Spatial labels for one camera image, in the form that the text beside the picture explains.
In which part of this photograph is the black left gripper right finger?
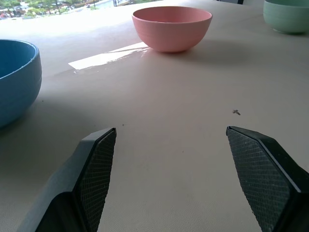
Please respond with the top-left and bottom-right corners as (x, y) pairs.
(225, 126), (309, 232)

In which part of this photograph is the blue plastic bowl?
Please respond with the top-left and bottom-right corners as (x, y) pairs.
(0, 39), (42, 129)

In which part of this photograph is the pink plastic bowl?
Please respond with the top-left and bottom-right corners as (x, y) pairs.
(131, 6), (213, 53)

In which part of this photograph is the green plastic bowl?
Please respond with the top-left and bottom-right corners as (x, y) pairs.
(263, 0), (309, 34)

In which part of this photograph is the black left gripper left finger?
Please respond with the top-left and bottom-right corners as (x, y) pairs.
(16, 127), (117, 232)

